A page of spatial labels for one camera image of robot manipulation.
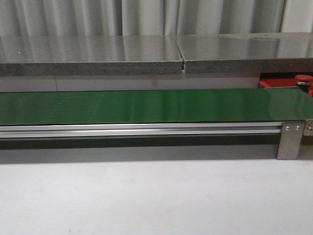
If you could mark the grey stone slab right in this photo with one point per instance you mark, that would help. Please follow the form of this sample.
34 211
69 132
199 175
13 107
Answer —
247 53

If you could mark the grey stone slab left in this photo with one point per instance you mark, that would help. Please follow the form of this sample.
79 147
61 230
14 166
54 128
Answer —
89 55

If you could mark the grey curtain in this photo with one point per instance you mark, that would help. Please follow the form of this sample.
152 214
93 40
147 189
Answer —
138 17

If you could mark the red plastic tray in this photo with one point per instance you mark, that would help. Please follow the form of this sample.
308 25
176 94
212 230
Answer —
281 83

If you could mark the grey stone slab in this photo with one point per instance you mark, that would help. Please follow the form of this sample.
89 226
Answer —
247 53
89 55

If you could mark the aluminium conveyor frame rail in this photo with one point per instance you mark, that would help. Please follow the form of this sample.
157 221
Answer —
142 129

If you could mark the steel conveyor support bracket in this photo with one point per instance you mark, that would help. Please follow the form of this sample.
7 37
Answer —
296 140

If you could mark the push button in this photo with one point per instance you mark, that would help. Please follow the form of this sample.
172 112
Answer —
304 82

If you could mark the green conveyor belt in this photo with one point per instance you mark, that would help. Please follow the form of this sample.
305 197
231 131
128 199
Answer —
155 106

